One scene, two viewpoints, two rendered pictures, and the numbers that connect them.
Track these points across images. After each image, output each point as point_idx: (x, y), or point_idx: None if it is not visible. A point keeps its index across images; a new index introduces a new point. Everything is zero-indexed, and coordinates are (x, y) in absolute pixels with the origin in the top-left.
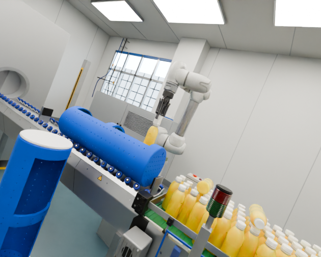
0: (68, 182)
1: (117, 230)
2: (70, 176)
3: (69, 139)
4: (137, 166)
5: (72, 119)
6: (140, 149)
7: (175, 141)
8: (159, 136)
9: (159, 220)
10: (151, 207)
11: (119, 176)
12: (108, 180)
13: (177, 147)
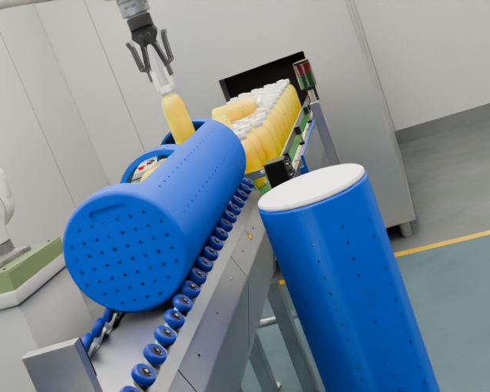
0: (245, 346)
1: (270, 282)
2: (246, 319)
3: (150, 317)
4: (242, 152)
5: (186, 197)
6: (221, 130)
7: (6, 183)
8: None
9: None
10: None
11: (242, 200)
12: (249, 223)
13: (12, 195)
